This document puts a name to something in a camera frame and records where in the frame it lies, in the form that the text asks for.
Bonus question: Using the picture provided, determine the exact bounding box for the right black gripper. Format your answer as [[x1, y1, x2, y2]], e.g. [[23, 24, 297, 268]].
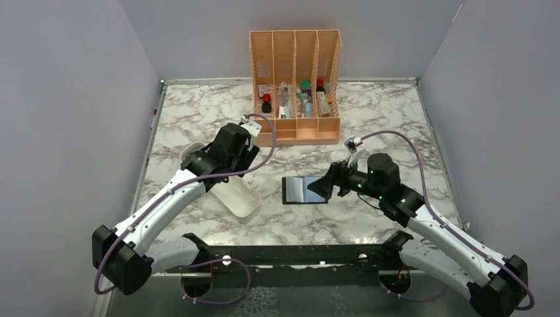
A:
[[308, 155, 385, 199]]

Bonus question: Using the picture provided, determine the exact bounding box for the black leather card holder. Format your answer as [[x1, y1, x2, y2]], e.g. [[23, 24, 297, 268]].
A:
[[281, 176, 328, 205]]

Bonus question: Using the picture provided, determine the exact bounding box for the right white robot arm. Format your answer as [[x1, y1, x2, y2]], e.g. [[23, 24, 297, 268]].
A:
[[308, 153, 528, 316]]

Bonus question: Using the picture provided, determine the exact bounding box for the white plastic tray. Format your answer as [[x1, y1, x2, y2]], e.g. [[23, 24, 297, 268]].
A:
[[166, 169, 262, 223]]

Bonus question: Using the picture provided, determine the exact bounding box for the black round item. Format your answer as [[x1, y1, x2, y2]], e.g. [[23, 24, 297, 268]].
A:
[[261, 102, 273, 114]]

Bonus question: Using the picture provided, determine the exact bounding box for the grey stapler box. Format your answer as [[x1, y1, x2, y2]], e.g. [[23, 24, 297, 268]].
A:
[[316, 91, 332, 118]]

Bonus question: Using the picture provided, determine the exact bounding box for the green cap item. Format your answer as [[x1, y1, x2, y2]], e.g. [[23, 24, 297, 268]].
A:
[[300, 81, 312, 90]]

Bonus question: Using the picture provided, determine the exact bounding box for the orange desk organizer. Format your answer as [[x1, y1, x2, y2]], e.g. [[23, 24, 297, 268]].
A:
[[249, 29, 341, 146]]

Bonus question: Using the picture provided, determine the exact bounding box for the red cap bottle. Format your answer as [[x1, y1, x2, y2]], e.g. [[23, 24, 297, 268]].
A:
[[316, 79, 325, 92]]

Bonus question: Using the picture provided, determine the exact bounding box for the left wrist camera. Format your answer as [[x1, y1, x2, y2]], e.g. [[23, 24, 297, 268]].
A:
[[239, 116, 262, 143]]

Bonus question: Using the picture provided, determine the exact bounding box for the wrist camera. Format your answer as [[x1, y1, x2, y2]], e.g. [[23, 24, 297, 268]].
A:
[[344, 137, 365, 168], [239, 116, 262, 143]]

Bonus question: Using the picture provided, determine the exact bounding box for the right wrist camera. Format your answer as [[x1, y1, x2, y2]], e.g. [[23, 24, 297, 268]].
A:
[[344, 137, 365, 168]]

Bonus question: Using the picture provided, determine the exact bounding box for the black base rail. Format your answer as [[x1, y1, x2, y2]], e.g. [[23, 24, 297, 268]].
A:
[[167, 244, 412, 293]]

